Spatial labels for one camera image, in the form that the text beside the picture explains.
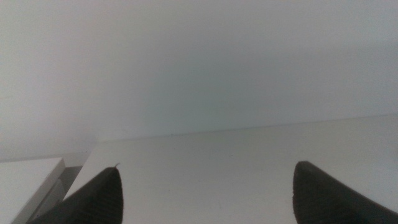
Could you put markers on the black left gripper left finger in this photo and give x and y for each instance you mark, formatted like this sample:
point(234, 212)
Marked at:
point(96, 199)

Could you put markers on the white side table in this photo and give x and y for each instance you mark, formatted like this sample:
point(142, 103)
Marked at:
point(25, 180)

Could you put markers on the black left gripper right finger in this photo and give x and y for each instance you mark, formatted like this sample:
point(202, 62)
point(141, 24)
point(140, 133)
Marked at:
point(323, 199)

